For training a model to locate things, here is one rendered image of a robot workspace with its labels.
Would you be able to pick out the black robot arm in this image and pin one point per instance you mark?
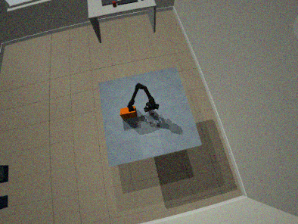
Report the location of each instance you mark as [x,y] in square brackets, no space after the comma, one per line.
[151,102]

